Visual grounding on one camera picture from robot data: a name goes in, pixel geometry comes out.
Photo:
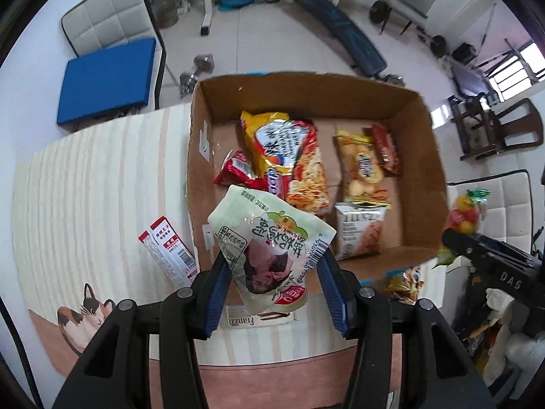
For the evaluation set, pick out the small red triangular packet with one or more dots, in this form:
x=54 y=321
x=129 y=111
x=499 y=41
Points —
x=385 y=149

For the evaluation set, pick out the red white stick packet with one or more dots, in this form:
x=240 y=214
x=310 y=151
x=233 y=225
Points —
x=168 y=251

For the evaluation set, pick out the green white snack packet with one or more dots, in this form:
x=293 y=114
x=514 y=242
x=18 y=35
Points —
x=272 y=251

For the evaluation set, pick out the chrome dumbbell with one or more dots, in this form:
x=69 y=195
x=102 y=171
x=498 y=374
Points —
x=196 y=74
x=394 y=79

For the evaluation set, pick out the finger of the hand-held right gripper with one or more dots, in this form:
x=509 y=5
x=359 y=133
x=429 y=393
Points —
x=464 y=243
x=502 y=245

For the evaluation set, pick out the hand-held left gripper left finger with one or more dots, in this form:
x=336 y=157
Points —
x=217 y=289

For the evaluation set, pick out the cardboard box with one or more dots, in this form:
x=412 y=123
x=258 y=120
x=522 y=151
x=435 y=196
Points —
x=417 y=157

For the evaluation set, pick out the black box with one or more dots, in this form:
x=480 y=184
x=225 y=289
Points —
x=464 y=52

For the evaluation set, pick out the thin black pole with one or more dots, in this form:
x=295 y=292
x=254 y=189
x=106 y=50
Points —
x=486 y=30

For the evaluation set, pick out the blue seat cushion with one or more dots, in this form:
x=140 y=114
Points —
x=106 y=81

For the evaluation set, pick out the white barbell rack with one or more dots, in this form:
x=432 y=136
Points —
x=207 y=4

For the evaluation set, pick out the short barbell with black plates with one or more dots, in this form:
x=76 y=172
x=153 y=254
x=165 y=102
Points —
x=381 y=10

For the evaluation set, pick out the white plush goose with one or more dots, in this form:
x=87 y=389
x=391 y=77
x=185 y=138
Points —
x=515 y=345

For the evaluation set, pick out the teal exercise mat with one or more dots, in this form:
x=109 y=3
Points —
x=232 y=4

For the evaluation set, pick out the red panda cookie packet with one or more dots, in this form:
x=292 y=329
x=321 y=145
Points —
x=415 y=281

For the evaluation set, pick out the small red white packet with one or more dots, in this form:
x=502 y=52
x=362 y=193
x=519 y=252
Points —
x=234 y=168

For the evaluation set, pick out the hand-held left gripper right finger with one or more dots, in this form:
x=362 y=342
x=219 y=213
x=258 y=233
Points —
x=334 y=296

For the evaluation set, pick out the yellow cartoon mouse packet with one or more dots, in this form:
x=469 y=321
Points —
x=394 y=285

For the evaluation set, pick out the yellow orange noodle snack bag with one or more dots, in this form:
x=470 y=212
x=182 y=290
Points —
x=289 y=153

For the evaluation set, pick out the red orange bag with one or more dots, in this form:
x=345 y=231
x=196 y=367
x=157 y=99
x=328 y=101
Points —
x=481 y=334

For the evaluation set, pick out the green candy ball bag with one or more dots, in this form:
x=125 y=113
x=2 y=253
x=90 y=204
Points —
x=464 y=217

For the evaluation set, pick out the yellow round biscuit bag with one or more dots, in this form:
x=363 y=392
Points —
x=362 y=166

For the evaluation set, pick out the white padded chair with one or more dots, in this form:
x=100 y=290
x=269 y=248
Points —
x=110 y=8
x=506 y=204

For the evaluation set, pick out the black sit-up bench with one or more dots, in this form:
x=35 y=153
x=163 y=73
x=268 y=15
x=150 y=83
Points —
x=353 y=38

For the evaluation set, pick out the dark wooden chair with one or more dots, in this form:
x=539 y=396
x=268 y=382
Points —
x=511 y=123

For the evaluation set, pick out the grey exercise machine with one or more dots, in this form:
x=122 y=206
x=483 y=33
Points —
x=470 y=79

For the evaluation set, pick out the white chocolate chip cookie packet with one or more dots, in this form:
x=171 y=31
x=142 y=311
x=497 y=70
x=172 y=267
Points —
x=360 y=232

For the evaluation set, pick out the white chocolate wafer packet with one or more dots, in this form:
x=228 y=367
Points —
x=255 y=320

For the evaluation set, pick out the window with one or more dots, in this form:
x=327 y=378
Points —
x=517 y=70

